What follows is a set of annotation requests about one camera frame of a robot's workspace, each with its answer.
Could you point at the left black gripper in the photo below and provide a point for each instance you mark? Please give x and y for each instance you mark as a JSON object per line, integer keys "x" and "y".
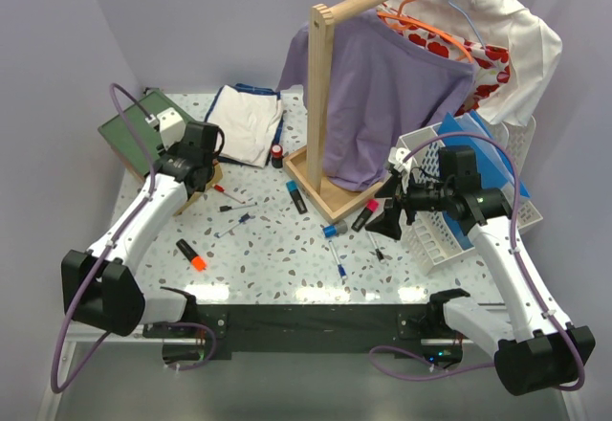
{"x": 192, "y": 182}

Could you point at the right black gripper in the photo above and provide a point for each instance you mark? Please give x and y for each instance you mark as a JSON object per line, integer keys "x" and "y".
{"x": 387, "y": 223}

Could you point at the pink cap highlighter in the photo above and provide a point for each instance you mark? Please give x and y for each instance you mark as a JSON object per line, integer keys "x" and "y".
{"x": 364, "y": 216}

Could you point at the red black stamp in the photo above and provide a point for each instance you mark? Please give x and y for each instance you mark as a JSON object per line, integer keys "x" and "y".
{"x": 277, "y": 156}

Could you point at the blue cap highlighter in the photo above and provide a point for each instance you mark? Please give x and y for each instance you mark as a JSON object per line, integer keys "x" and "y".
{"x": 296, "y": 196}

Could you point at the orange cap highlighter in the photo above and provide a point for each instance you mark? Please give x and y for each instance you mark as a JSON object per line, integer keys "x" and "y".
{"x": 191, "y": 255}

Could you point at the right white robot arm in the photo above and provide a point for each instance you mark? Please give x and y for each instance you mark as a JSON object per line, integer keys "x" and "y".
{"x": 538, "y": 346}

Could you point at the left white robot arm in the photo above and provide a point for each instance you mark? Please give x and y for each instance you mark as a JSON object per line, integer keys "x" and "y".
{"x": 99, "y": 285}

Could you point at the yellow drawer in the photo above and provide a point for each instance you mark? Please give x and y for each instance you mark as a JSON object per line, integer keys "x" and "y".
{"x": 215, "y": 179}

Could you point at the red cap whiteboard pen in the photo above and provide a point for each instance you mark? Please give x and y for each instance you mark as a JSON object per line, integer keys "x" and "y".
{"x": 227, "y": 193}

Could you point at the black pen near holder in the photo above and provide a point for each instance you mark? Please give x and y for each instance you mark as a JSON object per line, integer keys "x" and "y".
{"x": 377, "y": 250}

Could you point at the white perforated file holder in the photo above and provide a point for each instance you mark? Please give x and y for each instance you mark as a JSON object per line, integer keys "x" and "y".
{"x": 432, "y": 242}

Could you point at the wooden clothes rack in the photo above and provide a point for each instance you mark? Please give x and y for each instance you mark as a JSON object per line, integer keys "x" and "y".
{"x": 305, "y": 166}

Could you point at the black cap whiteboard pen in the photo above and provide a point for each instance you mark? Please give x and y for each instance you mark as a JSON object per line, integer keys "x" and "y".
{"x": 226, "y": 208}

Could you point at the blue grey cylinder cap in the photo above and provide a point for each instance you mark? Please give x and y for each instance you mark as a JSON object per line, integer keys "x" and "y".
{"x": 335, "y": 229}

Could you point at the folded white cloth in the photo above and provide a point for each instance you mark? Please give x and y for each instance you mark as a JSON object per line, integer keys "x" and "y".
{"x": 244, "y": 126}

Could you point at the blue cap whiteboard pen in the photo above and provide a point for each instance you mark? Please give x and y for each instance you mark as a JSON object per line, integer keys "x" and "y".
{"x": 241, "y": 220}

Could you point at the blue pen near front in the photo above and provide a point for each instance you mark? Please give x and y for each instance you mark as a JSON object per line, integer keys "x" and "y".
{"x": 336, "y": 257}

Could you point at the blue folder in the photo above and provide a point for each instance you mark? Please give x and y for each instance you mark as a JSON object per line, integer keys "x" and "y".
{"x": 495, "y": 169}

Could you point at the purple t-shirt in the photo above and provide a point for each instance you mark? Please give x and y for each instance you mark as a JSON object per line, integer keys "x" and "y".
{"x": 383, "y": 86}

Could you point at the red floral white garment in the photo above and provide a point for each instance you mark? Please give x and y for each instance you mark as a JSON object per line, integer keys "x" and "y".
{"x": 493, "y": 63}

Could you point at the orange hanger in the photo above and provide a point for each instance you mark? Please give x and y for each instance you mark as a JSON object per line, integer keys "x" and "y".
{"x": 399, "y": 23}

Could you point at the white shirt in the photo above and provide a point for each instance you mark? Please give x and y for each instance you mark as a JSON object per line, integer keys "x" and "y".
{"x": 535, "y": 51}

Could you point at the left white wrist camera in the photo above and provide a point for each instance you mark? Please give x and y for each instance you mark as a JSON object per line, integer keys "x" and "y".
{"x": 170, "y": 125}

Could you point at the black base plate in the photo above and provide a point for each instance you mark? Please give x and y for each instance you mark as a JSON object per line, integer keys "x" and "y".
{"x": 310, "y": 328}

